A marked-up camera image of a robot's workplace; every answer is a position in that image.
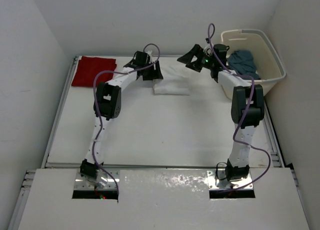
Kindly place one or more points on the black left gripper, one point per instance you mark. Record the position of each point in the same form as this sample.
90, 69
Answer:
156, 73

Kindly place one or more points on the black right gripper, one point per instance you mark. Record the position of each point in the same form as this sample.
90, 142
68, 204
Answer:
188, 58

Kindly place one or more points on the white t shirt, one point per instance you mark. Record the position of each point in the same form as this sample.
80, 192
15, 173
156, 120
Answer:
175, 81

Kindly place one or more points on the blue garment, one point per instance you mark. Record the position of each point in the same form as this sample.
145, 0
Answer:
242, 62

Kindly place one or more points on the red polo t shirt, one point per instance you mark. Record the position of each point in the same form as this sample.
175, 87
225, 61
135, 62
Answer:
89, 67

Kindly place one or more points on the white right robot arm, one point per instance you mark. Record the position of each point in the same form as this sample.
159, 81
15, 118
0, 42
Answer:
246, 103

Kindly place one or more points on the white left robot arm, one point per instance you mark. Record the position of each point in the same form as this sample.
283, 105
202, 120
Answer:
108, 103

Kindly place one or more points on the cream plastic laundry basket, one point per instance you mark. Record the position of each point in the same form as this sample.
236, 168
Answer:
269, 66

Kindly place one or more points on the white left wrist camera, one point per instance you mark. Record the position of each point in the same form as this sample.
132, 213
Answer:
150, 53

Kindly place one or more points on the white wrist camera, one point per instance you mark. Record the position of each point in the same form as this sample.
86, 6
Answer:
208, 50
150, 53

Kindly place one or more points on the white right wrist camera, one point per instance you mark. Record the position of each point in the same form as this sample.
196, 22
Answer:
208, 50

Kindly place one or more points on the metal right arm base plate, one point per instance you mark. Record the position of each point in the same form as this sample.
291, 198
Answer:
216, 180

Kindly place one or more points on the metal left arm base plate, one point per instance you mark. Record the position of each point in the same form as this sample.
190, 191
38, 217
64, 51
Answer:
100, 181

